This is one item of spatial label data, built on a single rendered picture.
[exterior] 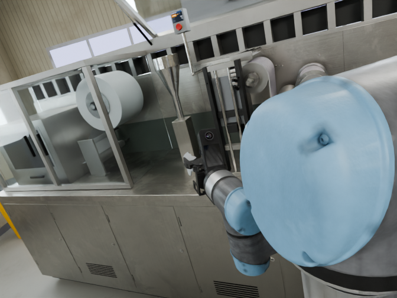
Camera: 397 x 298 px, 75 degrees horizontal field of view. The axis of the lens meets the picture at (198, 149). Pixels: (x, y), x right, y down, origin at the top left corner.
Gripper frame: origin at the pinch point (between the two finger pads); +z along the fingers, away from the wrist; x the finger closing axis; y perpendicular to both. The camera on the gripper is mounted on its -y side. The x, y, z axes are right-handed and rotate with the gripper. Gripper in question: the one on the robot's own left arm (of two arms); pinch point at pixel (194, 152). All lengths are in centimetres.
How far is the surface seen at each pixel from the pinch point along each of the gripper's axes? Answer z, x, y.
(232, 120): 38.5, 30.3, 1.5
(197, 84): 91, 31, -13
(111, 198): 68, -32, 40
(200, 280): 46, 7, 93
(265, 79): 37, 47, -15
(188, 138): 72, 17, 16
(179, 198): 41, 1, 36
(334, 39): 42, 90, -30
